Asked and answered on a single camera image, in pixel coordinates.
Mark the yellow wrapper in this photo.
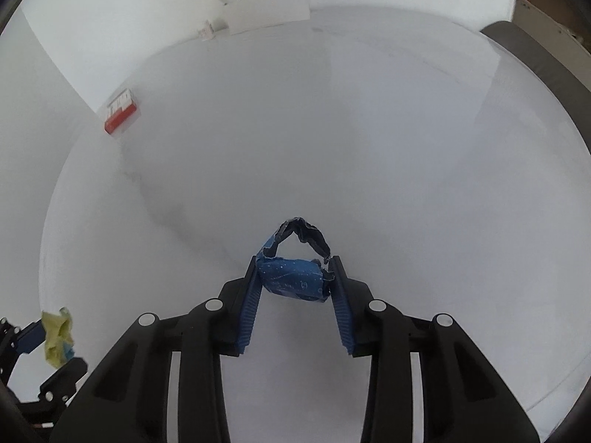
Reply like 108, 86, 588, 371
41, 307, 77, 370

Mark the grey chair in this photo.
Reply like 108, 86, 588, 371
480, 21, 583, 118

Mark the red and white small box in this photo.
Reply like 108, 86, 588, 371
103, 89, 140, 136

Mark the blue dotted snack wrapper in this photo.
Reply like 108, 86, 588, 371
256, 216, 334, 303

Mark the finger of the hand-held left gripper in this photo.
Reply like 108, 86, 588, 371
38, 357, 88, 403
0, 317, 48, 366

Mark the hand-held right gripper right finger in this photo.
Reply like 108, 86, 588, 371
325, 255, 541, 443

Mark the beige cupboard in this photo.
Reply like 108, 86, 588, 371
515, 0, 591, 54

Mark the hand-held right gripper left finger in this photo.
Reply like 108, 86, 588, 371
48, 255, 264, 443

